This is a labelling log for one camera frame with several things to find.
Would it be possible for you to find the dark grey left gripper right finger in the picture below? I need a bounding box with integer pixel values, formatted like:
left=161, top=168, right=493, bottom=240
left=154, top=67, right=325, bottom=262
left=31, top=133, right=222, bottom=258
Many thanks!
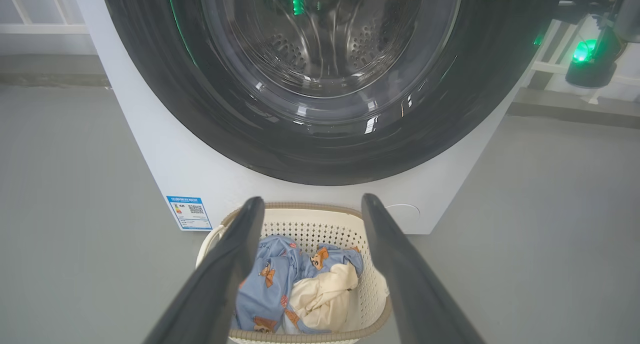
left=361, top=193, right=487, bottom=344

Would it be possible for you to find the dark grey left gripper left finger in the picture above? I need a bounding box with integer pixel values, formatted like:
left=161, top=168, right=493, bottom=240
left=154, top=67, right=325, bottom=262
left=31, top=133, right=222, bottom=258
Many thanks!
left=142, top=196, right=266, bottom=344

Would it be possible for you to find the blue bear print garment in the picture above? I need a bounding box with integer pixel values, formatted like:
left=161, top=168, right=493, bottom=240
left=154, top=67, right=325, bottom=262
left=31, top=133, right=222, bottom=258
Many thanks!
left=231, top=235, right=365, bottom=335

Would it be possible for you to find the cream fabric garment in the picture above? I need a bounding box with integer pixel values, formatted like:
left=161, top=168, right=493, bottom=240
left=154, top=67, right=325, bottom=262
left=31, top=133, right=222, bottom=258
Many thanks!
left=289, top=262, right=360, bottom=333

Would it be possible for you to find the black round glass washer door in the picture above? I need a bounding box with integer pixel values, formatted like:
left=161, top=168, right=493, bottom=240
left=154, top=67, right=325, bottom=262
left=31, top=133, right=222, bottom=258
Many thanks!
left=99, top=0, right=561, bottom=187

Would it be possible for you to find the white front-load washing machine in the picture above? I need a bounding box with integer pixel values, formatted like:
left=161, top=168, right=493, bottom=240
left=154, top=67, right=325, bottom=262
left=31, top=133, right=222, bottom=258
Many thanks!
left=70, top=0, right=561, bottom=235

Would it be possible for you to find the cream perforated laundry basket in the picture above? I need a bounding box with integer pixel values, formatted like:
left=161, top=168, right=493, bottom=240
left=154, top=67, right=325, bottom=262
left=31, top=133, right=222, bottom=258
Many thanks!
left=195, top=202, right=393, bottom=344

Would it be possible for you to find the blue energy label sticker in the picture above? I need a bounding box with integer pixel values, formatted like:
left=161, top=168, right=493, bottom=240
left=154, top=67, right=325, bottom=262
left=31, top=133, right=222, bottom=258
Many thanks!
left=166, top=195, right=213, bottom=231

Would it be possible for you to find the round white filter cover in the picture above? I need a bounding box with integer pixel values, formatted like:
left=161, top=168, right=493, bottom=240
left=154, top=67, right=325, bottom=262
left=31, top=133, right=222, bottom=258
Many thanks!
left=385, top=204, right=421, bottom=221

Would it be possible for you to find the perforated steel washer drum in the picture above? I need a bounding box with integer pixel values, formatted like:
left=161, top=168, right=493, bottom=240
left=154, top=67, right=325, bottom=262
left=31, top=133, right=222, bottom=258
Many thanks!
left=200, top=0, right=463, bottom=99

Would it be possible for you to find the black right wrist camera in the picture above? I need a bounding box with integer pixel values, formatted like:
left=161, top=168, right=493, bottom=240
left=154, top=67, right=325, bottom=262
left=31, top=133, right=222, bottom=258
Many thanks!
left=565, top=26, right=626, bottom=90

